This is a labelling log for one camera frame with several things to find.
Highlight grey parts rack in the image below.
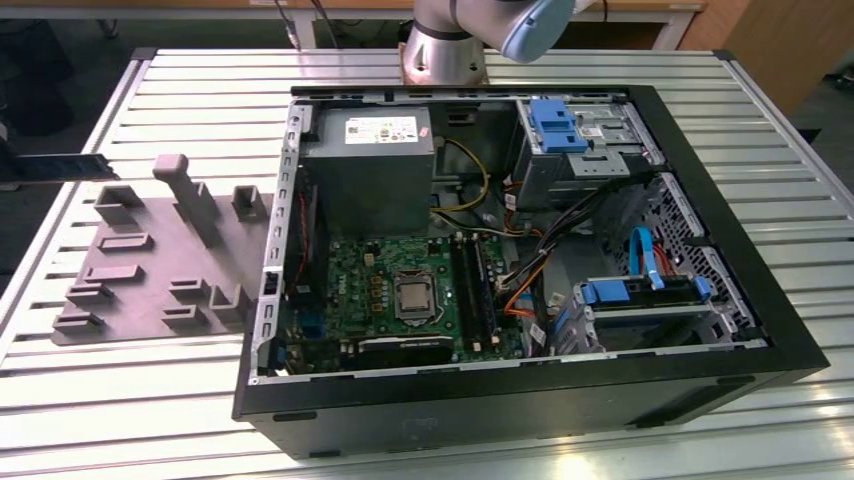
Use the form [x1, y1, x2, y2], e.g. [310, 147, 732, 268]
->
[50, 154, 275, 349]

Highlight grey power supply unit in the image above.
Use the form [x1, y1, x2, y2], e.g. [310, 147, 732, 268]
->
[299, 104, 444, 242]

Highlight green motherboard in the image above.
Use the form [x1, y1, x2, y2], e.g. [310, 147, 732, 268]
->
[326, 233, 529, 372]

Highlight CPU socket with metal cover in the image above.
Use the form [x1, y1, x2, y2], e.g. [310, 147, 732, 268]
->
[389, 269, 448, 326]

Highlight silver CPU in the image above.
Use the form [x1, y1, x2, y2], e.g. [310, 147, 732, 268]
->
[398, 282, 437, 312]

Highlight black graphics card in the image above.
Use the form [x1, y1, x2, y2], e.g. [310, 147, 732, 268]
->
[355, 335, 457, 370]

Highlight blue plastic drive rails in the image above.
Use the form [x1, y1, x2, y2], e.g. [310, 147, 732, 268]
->
[530, 98, 590, 155]

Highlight black PC case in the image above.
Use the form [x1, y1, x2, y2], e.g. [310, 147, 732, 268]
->
[230, 84, 833, 459]

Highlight silver drive cage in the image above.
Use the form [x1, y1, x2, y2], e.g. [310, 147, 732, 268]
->
[517, 95, 669, 211]

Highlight silver disk bay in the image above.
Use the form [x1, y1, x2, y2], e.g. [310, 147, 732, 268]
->
[546, 278, 766, 359]

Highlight hard disk in blue carrier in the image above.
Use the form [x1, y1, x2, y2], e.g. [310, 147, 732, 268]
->
[577, 276, 713, 309]

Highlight wooden cabinet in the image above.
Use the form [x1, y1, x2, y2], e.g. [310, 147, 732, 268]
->
[680, 0, 854, 117]

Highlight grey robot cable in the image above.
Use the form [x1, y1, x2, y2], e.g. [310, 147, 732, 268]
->
[277, 0, 306, 51]

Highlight yellow wire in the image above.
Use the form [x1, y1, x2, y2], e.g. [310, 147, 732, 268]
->
[429, 138, 494, 220]

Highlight orange cable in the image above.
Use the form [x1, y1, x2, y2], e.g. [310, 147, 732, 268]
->
[501, 279, 544, 319]

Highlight wooden desk white frame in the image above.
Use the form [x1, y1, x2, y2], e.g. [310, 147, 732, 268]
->
[246, 0, 709, 51]

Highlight blue flat cable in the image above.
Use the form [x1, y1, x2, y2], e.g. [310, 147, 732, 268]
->
[629, 225, 668, 291]

